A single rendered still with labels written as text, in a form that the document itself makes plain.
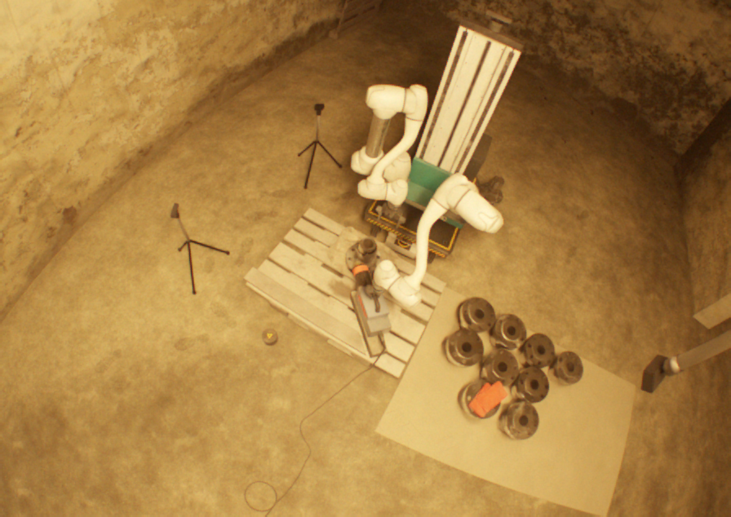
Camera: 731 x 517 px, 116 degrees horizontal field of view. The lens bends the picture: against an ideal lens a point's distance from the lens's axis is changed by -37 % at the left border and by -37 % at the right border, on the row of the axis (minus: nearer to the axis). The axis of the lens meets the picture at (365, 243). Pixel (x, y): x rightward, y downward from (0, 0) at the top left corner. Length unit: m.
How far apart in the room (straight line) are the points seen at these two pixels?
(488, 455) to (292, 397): 1.39
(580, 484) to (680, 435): 1.48
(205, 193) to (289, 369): 1.67
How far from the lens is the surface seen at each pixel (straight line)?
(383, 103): 1.88
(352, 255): 2.55
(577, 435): 3.12
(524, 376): 2.58
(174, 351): 2.64
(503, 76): 2.03
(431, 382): 2.55
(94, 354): 2.92
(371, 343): 2.28
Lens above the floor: 2.39
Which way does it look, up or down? 57 degrees down
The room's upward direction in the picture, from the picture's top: 15 degrees clockwise
